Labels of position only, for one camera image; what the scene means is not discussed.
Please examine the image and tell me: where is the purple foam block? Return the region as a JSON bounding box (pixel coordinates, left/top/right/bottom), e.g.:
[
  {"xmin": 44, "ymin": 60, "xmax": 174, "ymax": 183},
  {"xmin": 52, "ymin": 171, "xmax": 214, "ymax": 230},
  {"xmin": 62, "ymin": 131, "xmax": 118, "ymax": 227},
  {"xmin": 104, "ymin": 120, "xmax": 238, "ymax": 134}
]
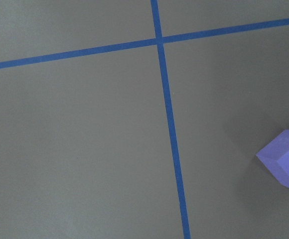
[{"xmin": 256, "ymin": 129, "xmax": 289, "ymax": 188}]

